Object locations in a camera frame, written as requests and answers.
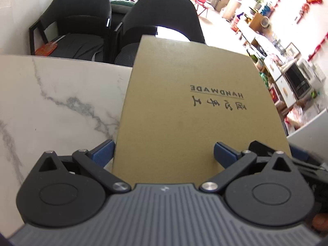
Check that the green cushion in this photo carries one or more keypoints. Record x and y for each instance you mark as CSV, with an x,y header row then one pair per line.
x,y
123,3

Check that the black microwave oven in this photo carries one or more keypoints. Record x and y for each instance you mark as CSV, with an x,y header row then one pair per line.
x,y
297,82

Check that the green shopping bag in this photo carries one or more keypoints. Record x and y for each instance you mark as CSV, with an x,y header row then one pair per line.
x,y
264,80

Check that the tan cardboard box lid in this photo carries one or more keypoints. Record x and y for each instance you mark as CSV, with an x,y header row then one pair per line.
x,y
184,112

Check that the wooden cabinet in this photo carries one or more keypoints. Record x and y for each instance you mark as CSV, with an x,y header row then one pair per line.
x,y
232,5

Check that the potted flowering plant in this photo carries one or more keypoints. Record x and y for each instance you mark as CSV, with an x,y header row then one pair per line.
x,y
258,2

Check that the red plastic child chair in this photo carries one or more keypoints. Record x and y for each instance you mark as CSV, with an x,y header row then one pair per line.
x,y
202,1

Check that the white printer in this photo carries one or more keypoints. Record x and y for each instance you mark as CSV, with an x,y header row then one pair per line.
x,y
308,68

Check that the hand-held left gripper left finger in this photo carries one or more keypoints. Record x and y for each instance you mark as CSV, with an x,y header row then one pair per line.
x,y
103,153

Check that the orange hang tag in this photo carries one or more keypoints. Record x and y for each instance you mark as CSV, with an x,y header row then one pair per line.
x,y
47,48

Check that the black chair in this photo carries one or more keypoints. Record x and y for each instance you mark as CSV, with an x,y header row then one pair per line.
x,y
76,5
164,10

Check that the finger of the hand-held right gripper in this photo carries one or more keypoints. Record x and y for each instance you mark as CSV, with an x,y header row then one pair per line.
x,y
260,148
299,152

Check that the blue plush toy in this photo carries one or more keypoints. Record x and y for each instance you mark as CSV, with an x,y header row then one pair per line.
x,y
267,8

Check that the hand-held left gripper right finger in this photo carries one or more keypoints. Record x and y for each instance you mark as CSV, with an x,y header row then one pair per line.
x,y
226,155

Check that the white marble desktop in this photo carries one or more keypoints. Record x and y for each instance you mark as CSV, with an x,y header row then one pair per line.
x,y
64,82

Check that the small white table fan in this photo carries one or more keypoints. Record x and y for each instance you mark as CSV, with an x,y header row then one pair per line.
x,y
265,22

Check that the clear plastic snack bag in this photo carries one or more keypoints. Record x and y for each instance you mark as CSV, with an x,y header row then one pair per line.
x,y
296,117

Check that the wooden shelf unit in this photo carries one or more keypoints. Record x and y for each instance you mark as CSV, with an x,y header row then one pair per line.
x,y
255,23

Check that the small framed picture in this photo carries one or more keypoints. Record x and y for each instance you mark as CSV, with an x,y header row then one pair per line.
x,y
292,50

